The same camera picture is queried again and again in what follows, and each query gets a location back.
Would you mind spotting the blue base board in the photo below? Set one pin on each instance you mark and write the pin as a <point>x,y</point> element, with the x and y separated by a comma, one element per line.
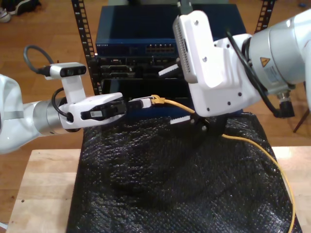
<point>145,112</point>

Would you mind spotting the black rack shelf tray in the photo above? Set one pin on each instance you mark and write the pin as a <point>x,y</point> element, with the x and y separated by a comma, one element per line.
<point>158,87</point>

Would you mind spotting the black rack server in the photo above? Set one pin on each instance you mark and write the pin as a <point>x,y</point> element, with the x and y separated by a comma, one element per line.
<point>121,68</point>

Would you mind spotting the black bubble mat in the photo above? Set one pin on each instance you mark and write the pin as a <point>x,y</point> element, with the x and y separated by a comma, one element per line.
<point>170,182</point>

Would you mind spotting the dark wooden chair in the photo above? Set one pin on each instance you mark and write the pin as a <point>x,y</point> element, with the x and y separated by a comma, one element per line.
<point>300,122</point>

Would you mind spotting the dark sneaker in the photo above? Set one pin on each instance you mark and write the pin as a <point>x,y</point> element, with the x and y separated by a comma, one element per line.
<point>26,4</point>

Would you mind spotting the small blue object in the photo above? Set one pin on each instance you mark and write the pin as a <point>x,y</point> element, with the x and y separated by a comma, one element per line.
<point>302,4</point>

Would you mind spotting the white sneaker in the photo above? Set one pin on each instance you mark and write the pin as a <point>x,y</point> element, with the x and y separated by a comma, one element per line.
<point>3,15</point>

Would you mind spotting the blue network switch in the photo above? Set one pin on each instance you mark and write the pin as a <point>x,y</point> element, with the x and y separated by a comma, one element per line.
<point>133,24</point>

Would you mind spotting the black perforated rack post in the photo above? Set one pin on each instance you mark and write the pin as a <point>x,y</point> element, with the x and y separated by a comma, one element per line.
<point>82,29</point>
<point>266,12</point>

